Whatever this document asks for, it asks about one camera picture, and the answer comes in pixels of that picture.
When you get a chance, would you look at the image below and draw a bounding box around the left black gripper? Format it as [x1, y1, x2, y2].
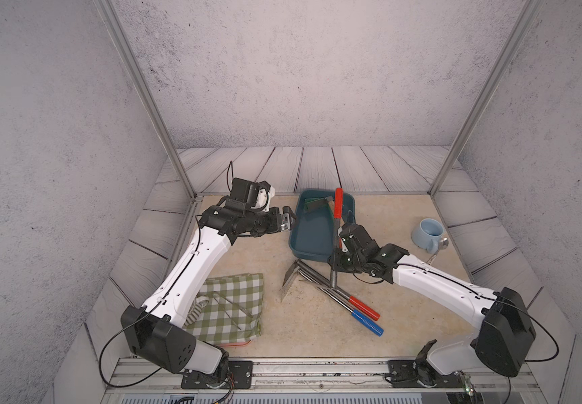
[242, 204, 299, 237]

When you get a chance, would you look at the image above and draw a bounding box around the wooden handle hoe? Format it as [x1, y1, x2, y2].
[304, 196, 336, 217]

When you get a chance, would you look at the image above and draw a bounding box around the grey hoe red grip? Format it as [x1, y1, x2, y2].
[330, 188, 343, 290]
[286, 259, 380, 321]

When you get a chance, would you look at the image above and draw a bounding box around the chrome hoe blue grip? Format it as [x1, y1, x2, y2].
[280, 267, 385, 337]

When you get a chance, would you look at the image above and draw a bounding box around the green hoe red grip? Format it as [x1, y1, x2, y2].
[304, 198, 329, 213]

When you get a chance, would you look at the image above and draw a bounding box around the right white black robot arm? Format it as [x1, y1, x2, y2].
[328, 244, 536, 378]

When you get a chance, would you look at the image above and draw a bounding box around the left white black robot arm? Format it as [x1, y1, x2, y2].
[120, 205, 296, 383]

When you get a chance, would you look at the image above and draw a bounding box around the teal plastic storage box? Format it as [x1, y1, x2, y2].
[289, 189, 335, 263]

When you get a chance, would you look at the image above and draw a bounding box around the light blue mug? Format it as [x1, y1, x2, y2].
[410, 218, 449, 254]

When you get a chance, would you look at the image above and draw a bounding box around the green white checkered cloth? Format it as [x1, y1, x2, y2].
[183, 274, 264, 345]

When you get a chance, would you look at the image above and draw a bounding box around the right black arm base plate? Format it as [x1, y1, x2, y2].
[384, 360, 464, 389]

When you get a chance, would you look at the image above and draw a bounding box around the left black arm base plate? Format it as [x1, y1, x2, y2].
[181, 360, 254, 390]

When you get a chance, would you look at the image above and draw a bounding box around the right aluminium frame post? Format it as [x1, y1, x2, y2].
[428, 0, 544, 198]

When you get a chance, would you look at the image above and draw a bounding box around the aluminium frame post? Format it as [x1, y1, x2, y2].
[94, 0, 196, 200]
[428, 0, 544, 198]

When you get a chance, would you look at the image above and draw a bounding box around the aluminium front rail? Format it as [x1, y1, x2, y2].
[102, 358, 546, 403]

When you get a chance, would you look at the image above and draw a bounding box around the left aluminium frame post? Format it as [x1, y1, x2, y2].
[94, 0, 196, 200]

